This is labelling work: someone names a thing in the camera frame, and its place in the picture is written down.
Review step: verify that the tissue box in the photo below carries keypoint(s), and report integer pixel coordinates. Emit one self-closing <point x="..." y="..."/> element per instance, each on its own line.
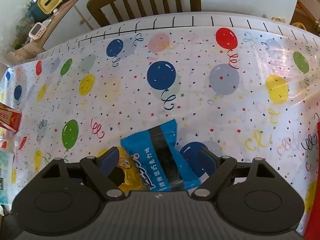
<point x="6" y="170"/>

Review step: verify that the yellow teal tissue holder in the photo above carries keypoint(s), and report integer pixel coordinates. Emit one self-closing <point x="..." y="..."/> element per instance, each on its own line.
<point x="42" y="9"/>

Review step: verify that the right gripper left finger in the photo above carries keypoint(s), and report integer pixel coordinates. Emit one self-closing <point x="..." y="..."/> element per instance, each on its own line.
<point x="97" y="170"/>

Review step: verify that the red cardboard box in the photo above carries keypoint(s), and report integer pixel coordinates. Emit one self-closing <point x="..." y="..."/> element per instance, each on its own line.
<point x="312" y="208"/>

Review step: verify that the wooden chair far side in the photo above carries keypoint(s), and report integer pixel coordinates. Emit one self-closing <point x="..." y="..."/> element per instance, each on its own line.
<point x="105" y="12"/>

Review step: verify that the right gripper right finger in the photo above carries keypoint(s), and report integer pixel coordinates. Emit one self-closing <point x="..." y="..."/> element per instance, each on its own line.
<point x="219" y="170"/>

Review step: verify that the yellow snack packet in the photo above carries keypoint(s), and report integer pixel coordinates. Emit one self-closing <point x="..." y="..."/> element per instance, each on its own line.
<point x="125" y="175"/>

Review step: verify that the orange tea bottle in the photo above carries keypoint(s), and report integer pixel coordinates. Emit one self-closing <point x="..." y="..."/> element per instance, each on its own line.
<point x="10" y="118"/>

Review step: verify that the white pink timer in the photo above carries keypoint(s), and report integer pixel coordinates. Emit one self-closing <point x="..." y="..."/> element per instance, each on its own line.
<point x="39" y="29"/>

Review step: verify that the blue Oreo snack packet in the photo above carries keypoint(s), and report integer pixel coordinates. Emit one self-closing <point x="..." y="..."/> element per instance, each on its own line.
<point x="160" y="165"/>

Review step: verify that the balloon pattern tablecloth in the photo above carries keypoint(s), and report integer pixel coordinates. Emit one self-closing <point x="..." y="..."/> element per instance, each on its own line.
<point x="240" y="86"/>

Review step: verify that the wooden side cabinet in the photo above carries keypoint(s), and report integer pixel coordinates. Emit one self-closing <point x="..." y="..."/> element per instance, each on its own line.
<point x="71" y="20"/>

